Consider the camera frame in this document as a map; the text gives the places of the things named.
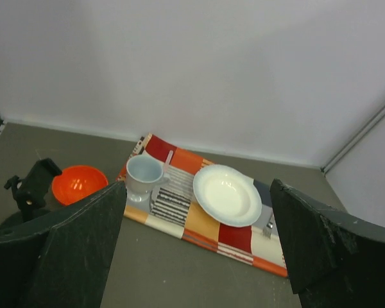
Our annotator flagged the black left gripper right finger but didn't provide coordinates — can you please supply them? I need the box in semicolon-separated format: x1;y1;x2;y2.
270;179;385;307

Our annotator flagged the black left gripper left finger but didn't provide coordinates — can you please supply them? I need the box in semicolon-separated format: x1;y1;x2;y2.
0;182;126;307

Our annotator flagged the black clamp phone stand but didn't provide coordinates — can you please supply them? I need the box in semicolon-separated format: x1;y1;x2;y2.
0;158;62;231

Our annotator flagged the orange plastic bowl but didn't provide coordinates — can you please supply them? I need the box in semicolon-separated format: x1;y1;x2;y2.
51;165;108;206

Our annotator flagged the light blue footed cup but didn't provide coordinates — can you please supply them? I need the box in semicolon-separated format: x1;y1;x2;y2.
125;155;163;203

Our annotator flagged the white deep plate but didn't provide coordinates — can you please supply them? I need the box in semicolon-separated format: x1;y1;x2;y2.
192;164;262;228

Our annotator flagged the fork with pink handle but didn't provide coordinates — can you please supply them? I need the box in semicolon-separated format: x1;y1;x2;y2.
262;212;275;239

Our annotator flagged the right aluminium frame post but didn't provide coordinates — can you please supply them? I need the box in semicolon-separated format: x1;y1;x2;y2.
320;102;385;176

